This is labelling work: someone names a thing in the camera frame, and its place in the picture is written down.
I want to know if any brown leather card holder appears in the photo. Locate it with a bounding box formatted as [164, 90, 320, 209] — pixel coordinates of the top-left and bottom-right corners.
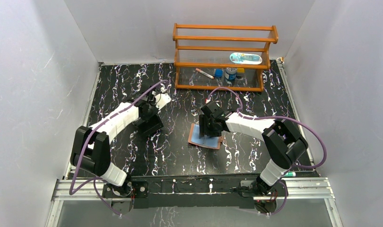
[188, 123, 224, 150]

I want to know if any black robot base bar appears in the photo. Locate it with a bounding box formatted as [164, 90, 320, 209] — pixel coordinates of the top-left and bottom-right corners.
[102, 173, 288, 212]

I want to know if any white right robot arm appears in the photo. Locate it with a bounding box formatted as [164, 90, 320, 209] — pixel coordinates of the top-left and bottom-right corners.
[199, 110, 308, 196]

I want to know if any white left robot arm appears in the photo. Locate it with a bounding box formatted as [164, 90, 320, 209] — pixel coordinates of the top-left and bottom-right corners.
[70, 95, 171, 197]

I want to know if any black card dispenser box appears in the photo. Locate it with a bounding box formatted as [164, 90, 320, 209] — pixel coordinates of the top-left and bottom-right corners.
[132, 114, 164, 137]

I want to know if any red white marker pen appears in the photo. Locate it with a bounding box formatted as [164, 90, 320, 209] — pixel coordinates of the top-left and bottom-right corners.
[195, 68, 214, 79]

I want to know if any small blue cube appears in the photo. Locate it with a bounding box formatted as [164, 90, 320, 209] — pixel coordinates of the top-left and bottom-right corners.
[214, 69, 223, 78]

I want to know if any blue white can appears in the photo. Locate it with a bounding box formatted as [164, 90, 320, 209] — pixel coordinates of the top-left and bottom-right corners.
[225, 68, 237, 83]

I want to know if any orange wooden shelf rack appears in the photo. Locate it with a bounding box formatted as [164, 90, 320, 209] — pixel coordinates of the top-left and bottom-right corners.
[172, 23, 279, 92]

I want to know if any blue white packaged item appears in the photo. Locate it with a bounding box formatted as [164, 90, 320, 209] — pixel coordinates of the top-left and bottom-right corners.
[229, 52, 263, 65]

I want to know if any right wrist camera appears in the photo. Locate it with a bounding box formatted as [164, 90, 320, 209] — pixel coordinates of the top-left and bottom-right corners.
[201, 101, 224, 118]

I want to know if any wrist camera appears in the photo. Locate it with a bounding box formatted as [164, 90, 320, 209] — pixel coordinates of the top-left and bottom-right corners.
[147, 87, 172, 110]
[201, 101, 224, 118]

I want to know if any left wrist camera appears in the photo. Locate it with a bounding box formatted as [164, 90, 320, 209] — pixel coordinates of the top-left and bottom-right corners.
[147, 87, 172, 110]

